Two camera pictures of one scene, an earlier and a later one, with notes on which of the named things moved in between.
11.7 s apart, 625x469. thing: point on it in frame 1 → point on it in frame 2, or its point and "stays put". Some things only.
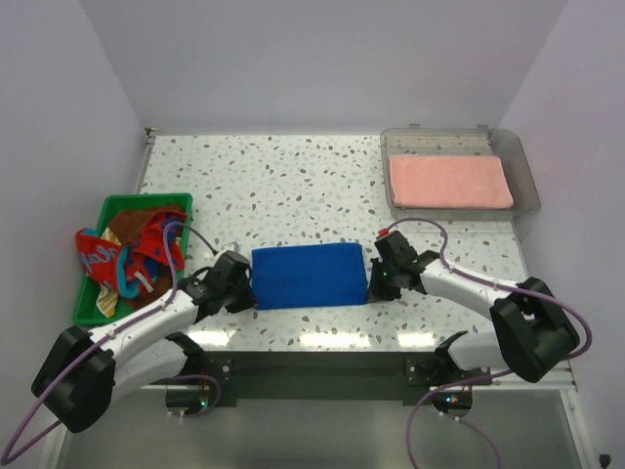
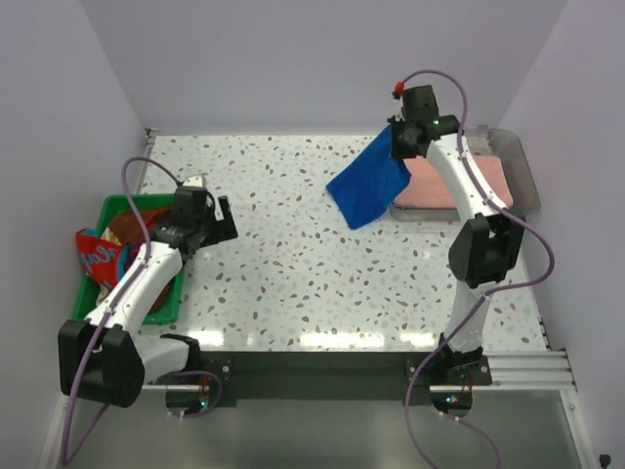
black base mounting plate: [409, 375] stays put
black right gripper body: [395, 286] → [399, 138]
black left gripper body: [227, 290] → [206, 223]
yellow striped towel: [107, 301] stays put
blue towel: [309, 276] → [364, 189]
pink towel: [449, 182] stays put
